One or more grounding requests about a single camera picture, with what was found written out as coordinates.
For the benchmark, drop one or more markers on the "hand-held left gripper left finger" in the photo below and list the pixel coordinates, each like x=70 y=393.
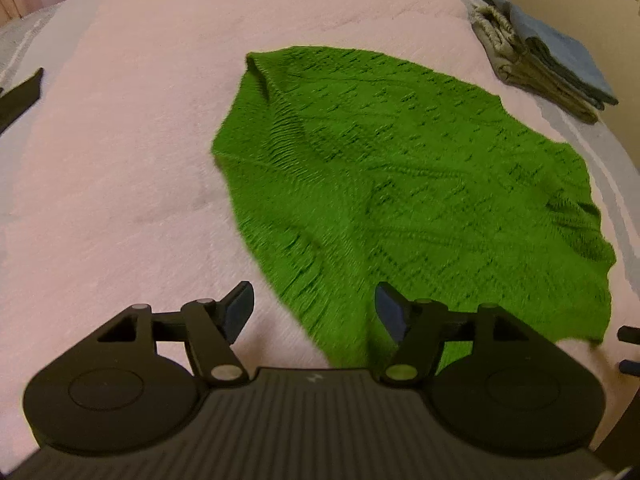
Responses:
x=238 y=311

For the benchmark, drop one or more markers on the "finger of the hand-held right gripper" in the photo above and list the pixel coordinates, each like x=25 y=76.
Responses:
x=631 y=367
x=631 y=335

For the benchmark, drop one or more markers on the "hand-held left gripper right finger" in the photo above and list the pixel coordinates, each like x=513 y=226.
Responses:
x=393 y=311

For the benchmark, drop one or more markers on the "green knitted sweater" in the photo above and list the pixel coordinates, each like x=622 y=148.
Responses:
x=400 y=185

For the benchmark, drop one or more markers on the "pink textured blanket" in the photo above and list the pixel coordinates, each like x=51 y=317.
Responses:
x=125 y=185

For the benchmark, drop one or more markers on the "folded beige cloth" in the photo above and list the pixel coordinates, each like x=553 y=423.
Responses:
x=520 y=67

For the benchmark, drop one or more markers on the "stack of folded towels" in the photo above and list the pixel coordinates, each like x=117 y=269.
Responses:
x=560 y=50

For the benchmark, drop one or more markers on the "grey woven bedspread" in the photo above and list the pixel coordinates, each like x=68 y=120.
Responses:
x=20 y=45

